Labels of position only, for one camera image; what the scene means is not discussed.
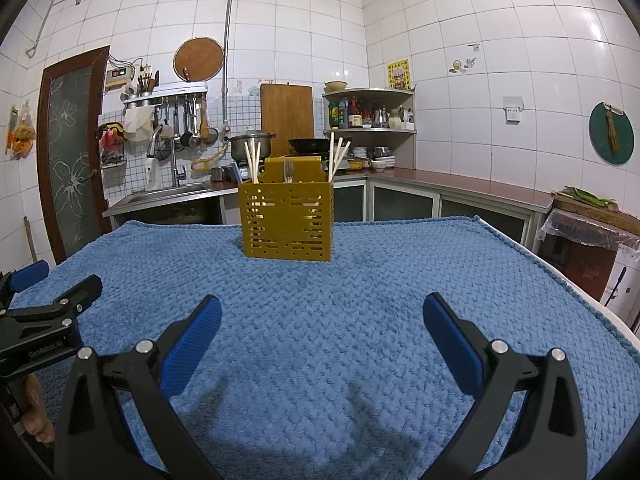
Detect hanging brush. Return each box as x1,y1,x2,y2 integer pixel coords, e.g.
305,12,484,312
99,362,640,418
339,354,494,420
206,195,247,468
602,102,626,156

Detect wooden stick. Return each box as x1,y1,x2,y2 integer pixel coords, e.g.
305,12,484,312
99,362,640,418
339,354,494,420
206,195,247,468
23,216,40,263

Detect stacked white bowls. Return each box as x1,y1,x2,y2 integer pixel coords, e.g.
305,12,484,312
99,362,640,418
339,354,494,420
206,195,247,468
350,146,397,172

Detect person's left hand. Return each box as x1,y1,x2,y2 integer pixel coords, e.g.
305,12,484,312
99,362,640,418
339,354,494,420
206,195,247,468
21,374,56,444

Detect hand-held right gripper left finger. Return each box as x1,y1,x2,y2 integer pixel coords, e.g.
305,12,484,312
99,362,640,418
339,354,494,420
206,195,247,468
52,294,223,480

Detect brown kitchen counter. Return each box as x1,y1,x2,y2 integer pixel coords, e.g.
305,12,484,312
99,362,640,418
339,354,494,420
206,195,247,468
332,166,555,213

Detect metal corner shelf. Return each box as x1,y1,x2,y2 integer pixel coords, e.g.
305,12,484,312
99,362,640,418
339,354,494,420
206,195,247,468
321,87,418,171

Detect brown cabinet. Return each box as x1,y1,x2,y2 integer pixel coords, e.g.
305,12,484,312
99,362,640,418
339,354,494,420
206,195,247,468
539,232,621,303

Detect stainless steel sink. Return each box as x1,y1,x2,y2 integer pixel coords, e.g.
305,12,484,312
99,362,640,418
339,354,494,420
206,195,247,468
102,180,240,226

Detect green round board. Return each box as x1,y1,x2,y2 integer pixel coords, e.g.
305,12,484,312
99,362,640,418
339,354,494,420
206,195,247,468
588,101,636,166

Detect black wok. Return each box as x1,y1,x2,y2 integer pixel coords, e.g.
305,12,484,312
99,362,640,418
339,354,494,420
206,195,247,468
287,136,353,156

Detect vertical metal pipe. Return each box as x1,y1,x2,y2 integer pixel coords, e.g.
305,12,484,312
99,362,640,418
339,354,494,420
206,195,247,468
221,0,236,126

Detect wooden cutting board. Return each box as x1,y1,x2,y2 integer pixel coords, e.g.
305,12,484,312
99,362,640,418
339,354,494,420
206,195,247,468
260,82,315,158

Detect glass door base cabinets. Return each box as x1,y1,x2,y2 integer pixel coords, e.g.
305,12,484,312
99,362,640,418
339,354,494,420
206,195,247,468
332,180,538,256

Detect white cloth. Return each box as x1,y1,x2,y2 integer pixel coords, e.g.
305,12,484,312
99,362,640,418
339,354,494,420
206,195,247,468
122,106,156,142

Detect white timer box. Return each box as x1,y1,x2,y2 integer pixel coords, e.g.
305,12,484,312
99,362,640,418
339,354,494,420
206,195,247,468
104,65,135,91

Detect clear plastic sheet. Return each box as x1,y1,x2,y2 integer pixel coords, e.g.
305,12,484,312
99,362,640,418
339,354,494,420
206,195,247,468
537,209,640,263

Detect yellow wall poster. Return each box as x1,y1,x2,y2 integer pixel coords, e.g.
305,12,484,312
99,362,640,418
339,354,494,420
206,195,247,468
385,58,412,90

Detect metal faucet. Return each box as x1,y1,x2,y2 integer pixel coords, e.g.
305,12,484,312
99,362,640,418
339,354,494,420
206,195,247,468
147,125,188,188

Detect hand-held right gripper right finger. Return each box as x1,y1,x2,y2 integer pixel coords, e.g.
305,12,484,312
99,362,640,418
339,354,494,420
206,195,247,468
422,292,588,480

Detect green vegetables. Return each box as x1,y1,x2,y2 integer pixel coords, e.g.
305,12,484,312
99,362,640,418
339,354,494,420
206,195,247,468
562,186,621,211

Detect yellow and red bags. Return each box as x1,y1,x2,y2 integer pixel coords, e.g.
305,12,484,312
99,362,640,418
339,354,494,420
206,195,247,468
95,121,126,153

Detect hanging orange bag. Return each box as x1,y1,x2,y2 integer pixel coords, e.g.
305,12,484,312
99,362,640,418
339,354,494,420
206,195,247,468
5,102,38,161

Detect black tool handle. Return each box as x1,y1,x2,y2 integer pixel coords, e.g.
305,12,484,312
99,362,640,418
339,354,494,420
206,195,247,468
601,266,628,308

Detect blue textured blanket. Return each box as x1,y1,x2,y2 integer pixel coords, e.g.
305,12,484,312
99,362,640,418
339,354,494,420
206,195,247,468
7,216,640,480

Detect white wall socket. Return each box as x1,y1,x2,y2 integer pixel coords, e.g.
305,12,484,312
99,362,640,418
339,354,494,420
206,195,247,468
502,96,525,123

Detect metal strainer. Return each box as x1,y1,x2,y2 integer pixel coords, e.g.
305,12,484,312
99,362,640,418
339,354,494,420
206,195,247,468
149,132,173,161

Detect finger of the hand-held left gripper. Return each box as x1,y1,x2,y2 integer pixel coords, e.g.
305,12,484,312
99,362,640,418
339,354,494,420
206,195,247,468
0,260,51,307
0,275,104,345

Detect yellow perforated utensil holder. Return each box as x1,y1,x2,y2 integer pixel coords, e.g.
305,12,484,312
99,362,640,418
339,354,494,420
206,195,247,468
238,156,335,263

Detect brown frosted glass door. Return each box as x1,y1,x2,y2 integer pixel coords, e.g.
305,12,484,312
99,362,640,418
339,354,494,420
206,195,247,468
37,45,112,265

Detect steel cooking pot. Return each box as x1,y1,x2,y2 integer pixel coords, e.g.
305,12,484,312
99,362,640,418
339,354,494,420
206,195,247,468
223,129,277,163

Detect knife holder with utensils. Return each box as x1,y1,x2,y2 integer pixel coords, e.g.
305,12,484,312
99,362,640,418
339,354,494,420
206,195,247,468
136,70,161,97

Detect wooden chopping block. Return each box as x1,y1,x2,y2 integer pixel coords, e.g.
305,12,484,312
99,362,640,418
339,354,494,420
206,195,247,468
552,192,640,237

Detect round wooden board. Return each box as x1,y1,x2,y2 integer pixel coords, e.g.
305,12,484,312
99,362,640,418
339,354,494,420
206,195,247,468
173,36,225,83

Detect metal wall rack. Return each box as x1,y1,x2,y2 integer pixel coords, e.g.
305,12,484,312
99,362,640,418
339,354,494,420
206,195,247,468
122,85,208,108

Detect steel gas stove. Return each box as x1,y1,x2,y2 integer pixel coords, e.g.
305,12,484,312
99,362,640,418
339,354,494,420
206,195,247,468
225,152,368,183

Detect bent metal wall pipe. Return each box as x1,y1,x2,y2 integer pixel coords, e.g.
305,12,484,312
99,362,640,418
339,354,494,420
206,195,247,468
26,0,237,58

